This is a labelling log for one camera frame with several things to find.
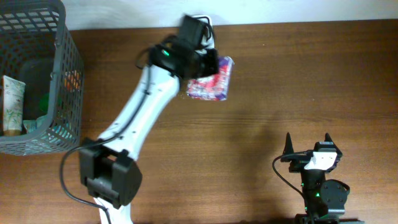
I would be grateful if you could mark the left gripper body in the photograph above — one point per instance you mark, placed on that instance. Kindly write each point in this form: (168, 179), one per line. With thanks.
(200, 64)

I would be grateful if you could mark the white barcode scanner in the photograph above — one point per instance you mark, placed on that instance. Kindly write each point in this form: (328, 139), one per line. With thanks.
(208, 40)

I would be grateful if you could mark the green lid jar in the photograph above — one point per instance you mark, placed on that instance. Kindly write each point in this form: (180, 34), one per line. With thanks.
(44, 103)

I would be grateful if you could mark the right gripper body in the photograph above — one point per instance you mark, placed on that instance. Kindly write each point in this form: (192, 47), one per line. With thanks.
(300, 165)

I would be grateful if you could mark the orange Kleenex tissue pack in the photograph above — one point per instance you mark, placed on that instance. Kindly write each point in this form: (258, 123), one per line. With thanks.
(72, 81)

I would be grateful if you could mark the white bamboo print tube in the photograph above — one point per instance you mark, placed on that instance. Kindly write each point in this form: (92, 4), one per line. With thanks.
(13, 102)

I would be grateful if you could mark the teal Kleenex tissue pack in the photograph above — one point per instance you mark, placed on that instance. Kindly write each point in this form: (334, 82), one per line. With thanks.
(62, 131)

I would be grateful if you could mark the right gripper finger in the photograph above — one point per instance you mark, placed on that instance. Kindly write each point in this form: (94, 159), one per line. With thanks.
(328, 138)
(288, 148)

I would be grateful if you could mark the teal wet wipes pack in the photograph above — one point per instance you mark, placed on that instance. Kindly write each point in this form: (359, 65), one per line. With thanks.
(32, 125)

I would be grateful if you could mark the red purple pad package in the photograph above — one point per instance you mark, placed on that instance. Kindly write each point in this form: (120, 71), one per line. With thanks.
(214, 87)

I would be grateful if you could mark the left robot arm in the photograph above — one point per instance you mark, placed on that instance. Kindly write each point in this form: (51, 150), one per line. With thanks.
(108, 165)

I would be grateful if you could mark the grey plastic mesh basket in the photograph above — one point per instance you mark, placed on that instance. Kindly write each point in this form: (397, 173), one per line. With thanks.
(37, 49)

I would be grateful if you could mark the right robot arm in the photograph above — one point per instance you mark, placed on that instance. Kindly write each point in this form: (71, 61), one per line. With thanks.
(324, 199)

